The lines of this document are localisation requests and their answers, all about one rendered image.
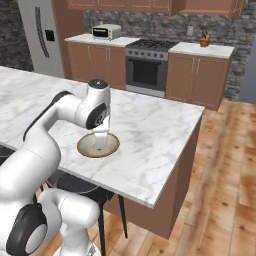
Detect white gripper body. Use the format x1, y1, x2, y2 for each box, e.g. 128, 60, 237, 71
94, 129, 111, 149

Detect brown and beige bowl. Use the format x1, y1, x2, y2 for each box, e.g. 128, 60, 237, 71
76, 131, 121, 159

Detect black stool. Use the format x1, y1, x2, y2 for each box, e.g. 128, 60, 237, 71
0, 144, 17, 167
42, 171, 129, 256

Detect brown base cabinets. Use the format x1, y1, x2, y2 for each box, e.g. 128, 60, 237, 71
165, 52, 235, 112
66, 41, 128, 91

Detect grey stove with oven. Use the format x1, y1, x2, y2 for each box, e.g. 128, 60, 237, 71
125, 38, 180, 99

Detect brown kitchen island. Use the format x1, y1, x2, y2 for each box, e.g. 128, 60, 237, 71
0, 65, 206, 240

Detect white toaster oven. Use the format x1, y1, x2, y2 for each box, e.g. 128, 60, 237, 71
91, 23, 123, 42

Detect grey fridge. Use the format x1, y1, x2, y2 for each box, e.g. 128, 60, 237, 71
16, 0, 66, 79

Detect wooden knife block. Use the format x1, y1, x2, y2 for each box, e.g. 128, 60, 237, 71
199, 30, 212, 48

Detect brown wall cabinets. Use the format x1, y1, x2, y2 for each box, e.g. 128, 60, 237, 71
179, 0, 248, 20
66, 0, 187, 17

